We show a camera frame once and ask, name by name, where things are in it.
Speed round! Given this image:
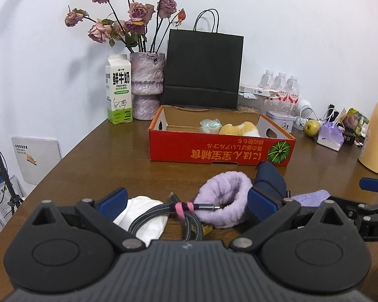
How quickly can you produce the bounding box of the colourful snack packet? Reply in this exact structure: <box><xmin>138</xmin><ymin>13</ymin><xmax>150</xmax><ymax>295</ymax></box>
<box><xmin>335</xmin><ymin>107</ymin><xmax>370</xmax><ymax>134</ymax></box>

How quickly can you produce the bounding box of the purple dish cloth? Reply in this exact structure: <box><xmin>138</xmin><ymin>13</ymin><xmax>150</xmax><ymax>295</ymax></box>
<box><xmin>290</xmin><ymin>190</ymin><xmax>331</xmax><ymax>207</ymax></box>

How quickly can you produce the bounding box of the clear plastic food container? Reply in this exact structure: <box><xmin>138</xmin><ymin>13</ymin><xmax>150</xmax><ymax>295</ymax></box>
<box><xmin>238</xmin><ymin>96</ymin><xmax>268</xmax><ymax>114</ymax></box>

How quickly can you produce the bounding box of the small white fan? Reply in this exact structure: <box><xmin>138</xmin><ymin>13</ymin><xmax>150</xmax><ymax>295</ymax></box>
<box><xmin>294</xmin><ymin>100</ymin><xmax>314</xmax><ymax>123</ymax></box>

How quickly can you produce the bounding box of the purple fluffy headband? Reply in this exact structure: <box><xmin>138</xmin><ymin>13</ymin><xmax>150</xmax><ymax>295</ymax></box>
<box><xmin>194</xmin><ymin>171</ymin><xmax>253</xmax><ymax>229</ymax></box>

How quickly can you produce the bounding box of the grey braided cable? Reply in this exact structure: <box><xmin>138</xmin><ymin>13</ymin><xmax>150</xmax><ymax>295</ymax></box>
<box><xmin>128</xmin><ymin>192</ymin><xmax>223</xmax><ymax>243</ymax></box>

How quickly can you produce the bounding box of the white cloth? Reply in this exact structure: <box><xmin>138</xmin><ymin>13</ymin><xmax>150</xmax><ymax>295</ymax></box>
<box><xmin>113</xmin><ymin>196</ymin><xmax>169</xmax><ymax>248</ymax></box>

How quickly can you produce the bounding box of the navy blue pouch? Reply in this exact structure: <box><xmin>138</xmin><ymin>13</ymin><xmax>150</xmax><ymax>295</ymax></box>
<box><xmin>253</xmin><ymin>161</ymin><xmax>287</xmax><ymax>200</ymax></box>

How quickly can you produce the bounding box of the white charging cable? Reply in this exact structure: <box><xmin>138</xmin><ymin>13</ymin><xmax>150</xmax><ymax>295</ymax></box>
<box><xmin>312</xmin><ymin>108</ymin><xmax>341</xmax><ymax>123</ymax></box>

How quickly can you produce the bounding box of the white green milk carton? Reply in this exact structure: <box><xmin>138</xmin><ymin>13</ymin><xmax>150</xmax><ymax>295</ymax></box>
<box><xmin>105</xmin><ymin>54</ymin><xmax>133</xmax><ymax>125</ymax></box>

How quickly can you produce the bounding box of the iridescent plastic bag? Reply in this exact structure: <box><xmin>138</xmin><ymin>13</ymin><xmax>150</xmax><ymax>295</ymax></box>
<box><xmin>199</xmin><ymin>118</ymin><xmax>223</xmax><ymax>134</ymax></box>

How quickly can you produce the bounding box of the black paper bag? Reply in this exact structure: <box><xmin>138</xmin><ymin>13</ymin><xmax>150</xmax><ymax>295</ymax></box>
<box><xmin>162</xmin><ymin>9</ymin><xmax>244</xmax><ymax>111</ymax></box>

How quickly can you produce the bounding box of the clear water bottle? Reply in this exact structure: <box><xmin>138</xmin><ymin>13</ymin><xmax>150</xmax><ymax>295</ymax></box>
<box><xmin>273</xmin><ymin>72</ymin><xmax>288</xmax><ymax>101</ymax></box>
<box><xmin>285</xmin><ymin>75</ymin><xmax>300</xmax><ymax>105</ymax></box>
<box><xmin>259</xmin><ymin>69</ymin><xmax>275</xmax><ymax>90</ymax></box>

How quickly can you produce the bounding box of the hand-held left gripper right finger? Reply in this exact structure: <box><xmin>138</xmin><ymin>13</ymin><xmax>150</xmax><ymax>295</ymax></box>
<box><xmin>231</xmin><ymin>188</ymin><xmax>351</xmax><ymax>253</ymax></box>

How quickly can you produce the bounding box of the yellow green apple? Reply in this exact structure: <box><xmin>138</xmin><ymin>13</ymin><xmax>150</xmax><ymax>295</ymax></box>
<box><xmin>303</xmin><ymin>119</ymin><xmax>321</xmax><ymax>137</ymax></box>

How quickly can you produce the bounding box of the black light stand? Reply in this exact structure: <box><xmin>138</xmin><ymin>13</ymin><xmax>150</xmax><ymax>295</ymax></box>
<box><xmin>0</xmin><ymin>0</ymin><xmax>24</xmax><ymax>209</ymax></box>

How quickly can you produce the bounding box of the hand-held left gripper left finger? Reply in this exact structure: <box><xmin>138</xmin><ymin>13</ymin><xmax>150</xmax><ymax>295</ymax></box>
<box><xmin>31</xmin><ymin>187</ymin><xmax>146</xmax><ymax>254</ymax></box>

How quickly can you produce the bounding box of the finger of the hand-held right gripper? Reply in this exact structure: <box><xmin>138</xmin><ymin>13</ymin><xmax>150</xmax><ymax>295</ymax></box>
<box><xmin>359</xmin><ymin>178</ymin><xmax>378</xmax><ymax>193</ymax></box>
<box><xmin>329</xmin><ymin>196</ymin><xmax>378</xmax><ymax>224</ymax></box>

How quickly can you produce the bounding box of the purple tissue pack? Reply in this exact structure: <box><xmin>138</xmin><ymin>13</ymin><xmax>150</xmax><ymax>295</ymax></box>
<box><xmin>317</xmin><ymin>122</ymin><xmax>344</xmax><ymax>152</ymax></box>

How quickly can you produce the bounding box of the purple marbled vase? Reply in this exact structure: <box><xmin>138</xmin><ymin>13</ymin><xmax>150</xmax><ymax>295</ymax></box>
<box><xmin>129</xmin><ymin>51</ymin><xmax>166</xmax><ymax>121</ymax></box>

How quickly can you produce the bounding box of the red cardboard box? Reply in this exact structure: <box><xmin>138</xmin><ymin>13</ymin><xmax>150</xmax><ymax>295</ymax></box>
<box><xmin>148</xmin><ymin>104</ymin><xmax>297</xmax><ymax>166</ymax></box>

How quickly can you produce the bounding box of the blue white carton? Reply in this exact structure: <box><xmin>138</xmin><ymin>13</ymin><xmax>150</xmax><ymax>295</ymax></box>
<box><xmin>0</xmin><ymin>174</ymin><xmax>22</xmax><ymax>227</ymax></box>

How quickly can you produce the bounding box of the yellow thermos jug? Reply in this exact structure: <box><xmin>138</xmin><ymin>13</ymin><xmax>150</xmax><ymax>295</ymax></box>
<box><xmin>358</xmin><ymin>82</ymin><xmax>378</xmax><ymax>176</ymax></box>

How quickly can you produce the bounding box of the yellow white plush toy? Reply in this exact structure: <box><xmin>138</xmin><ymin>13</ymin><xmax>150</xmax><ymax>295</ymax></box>
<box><xmin>219</xmin><ymin>121</ymin><xmax>259</xmax><ymax>138</ymax></box>

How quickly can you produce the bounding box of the dried rose bouquet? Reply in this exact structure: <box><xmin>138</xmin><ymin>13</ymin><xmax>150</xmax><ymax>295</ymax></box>
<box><xmin>65</xmin><ymin>0</ymin><xmax>187</xmax><ymax>54</ymax></box>

